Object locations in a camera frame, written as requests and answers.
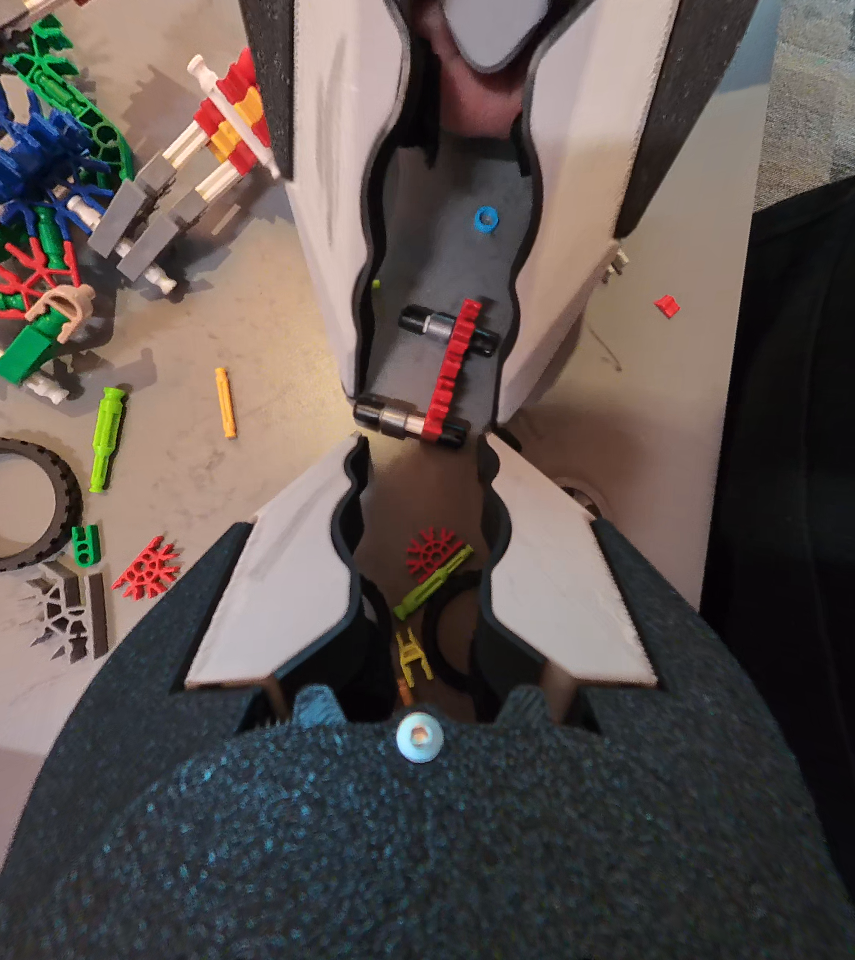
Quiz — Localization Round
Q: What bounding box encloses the red connector rod assembly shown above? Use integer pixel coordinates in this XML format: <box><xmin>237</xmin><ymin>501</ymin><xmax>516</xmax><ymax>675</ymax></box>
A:
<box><xmin>381</xmin><ymin>296</ymin><xmax>502</xmax><ymax>453</ymax></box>

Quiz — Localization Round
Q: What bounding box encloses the red fan connector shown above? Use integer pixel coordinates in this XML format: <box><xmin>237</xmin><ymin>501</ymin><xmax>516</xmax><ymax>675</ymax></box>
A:
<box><xmin>111</xmin><ymin>534</ymin><xmax>183</xmax><ymax>601</ymax></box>

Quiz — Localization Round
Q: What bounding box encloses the grey fan connector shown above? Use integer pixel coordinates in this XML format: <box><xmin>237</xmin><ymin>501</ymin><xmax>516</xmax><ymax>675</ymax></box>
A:
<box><xmin>26</xmin><ymin>561</ymin><xmax>110</xmax><ymax>665</ymax></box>

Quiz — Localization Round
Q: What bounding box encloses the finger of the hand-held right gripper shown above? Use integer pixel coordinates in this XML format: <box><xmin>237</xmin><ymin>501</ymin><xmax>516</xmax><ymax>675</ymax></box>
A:
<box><xmin>283</xmin><ymin>0</ymin><xmax>417</xmax><ymax>402</ymax></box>
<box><xmin>487</xmin><ymin>0</ymin><xmax>682</xmax><ymax>432</ymax></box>

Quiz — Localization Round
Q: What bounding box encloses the lime green rod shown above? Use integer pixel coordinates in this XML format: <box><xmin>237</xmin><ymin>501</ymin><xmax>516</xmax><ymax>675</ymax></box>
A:
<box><xmin>88</xmin><ymin>386</ymin><xmax>130</xmax><ymax>494</ymax></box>
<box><xmin>393</xmin><ymin>543</ymin><xmax>475</xmax><ymax>622</ymax></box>

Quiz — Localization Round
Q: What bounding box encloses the multicolour construction toy model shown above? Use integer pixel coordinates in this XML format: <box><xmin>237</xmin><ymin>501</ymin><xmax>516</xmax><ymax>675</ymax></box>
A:
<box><xmin>0</xmin><ymin>0</ymin><xmax>282</xmax><ymax>406</ymax></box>

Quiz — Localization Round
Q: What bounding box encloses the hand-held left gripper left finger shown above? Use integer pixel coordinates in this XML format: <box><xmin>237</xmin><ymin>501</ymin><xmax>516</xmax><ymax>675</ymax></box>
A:
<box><xmin>183</xmin><ymin>431</ymin><xmax>372</xmax><ymax>714</ymax></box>

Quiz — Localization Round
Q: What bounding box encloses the red snowflake connector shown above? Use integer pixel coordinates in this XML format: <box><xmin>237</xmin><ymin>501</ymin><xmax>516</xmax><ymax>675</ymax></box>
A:
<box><xmin>405</xmin><ymin>527</ymin><xmax>466</xmax><ymax>582</ymax></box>

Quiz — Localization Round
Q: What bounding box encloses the black rubber tire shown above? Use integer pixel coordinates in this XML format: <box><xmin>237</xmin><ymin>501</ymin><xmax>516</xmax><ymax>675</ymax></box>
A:
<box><xmin>420</xmin><ymin>571</ymin><xmax>485</xmax><ymax>695</ymax></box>
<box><xmin>0</xmin><ymin>438</ymin><xmax>85</xmax><ymax>575</ymax></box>

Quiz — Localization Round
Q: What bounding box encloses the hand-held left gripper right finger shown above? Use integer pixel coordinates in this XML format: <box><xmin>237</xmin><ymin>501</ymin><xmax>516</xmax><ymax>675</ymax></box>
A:
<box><xmin>476</xmin><ymin>433</ymin><xmax>660</xmax><ymax>690</ymax></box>

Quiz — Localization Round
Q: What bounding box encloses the person's black clothing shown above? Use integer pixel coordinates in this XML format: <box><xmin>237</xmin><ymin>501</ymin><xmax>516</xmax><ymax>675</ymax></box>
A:
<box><xmin>701</xmin><ymin>146</ymin><xmax>855</xmax><ymax>939</ymax></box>

